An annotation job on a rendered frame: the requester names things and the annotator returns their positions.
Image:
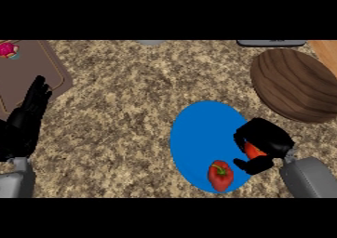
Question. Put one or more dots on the pink cupcake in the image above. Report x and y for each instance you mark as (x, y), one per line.
(6, 50)

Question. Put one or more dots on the dark grey appliance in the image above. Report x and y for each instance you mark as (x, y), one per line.
(271, 42)

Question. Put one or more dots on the brown wooden bowl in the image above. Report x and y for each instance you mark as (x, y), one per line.
(294, 83)

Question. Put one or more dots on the brown cutting board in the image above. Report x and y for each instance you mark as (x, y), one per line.
(20, 74)

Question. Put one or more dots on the red bell pepper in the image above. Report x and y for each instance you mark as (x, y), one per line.
(220, 176)

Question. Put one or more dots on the red tomato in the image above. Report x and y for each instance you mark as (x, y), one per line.
(254, 151)

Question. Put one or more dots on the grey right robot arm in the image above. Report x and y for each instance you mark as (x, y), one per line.
(312, 176)

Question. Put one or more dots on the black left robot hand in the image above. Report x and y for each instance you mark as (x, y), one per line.
(21, 124)

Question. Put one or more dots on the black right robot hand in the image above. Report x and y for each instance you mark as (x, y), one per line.
(269, 136)

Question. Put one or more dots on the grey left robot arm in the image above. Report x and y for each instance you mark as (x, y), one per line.
(12, 181)

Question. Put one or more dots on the blue oval plate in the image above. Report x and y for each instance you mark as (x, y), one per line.
(204, 139)

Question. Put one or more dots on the small grey object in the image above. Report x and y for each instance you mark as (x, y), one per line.
(151, 42)

